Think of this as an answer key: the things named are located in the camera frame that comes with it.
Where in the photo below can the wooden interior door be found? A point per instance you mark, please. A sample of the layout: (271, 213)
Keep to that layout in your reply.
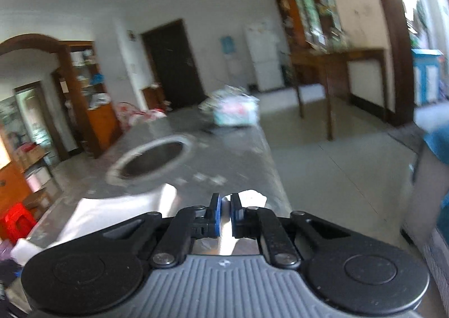
(33, 118)

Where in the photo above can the cardboard box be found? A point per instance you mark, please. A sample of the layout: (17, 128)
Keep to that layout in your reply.
(29, 155)

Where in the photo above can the tall wooden shelf cabinet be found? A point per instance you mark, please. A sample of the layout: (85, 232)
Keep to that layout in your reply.
(94, 118)

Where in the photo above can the white refrigerator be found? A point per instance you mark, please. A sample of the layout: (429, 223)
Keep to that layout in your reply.
(263, 55)

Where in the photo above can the water dispenser with blue bottle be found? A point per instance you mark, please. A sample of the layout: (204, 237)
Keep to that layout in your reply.
(230, 58)

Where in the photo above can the crumpled plastic bags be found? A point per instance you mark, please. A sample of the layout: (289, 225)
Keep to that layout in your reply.
(219, 97)

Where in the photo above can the white garment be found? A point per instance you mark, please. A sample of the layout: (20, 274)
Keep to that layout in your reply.
(115, 211)

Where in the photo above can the wooden console table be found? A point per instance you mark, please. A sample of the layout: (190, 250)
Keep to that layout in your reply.
(336, 58)

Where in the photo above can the pastel tissue box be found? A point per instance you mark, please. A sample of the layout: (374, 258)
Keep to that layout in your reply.
(236, 111)

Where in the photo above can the dark wooden door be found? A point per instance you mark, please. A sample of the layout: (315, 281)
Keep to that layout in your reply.
(173, 65)

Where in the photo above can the polka-dot play tent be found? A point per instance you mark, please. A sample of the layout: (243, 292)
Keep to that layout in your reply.
(140, 114)

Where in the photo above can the wooden glass display cabinet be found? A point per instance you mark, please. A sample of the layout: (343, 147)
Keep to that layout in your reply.
(312, 6)

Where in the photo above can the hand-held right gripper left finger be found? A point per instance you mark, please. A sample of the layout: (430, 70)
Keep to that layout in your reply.
(216, 216)

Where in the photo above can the round black table hotplate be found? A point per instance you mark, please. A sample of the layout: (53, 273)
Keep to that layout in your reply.
(151, 160)

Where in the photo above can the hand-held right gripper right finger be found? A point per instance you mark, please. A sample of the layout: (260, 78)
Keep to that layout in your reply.
(235, 216)

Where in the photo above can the red plastic stool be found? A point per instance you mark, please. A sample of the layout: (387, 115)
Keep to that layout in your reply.
(15, 221)

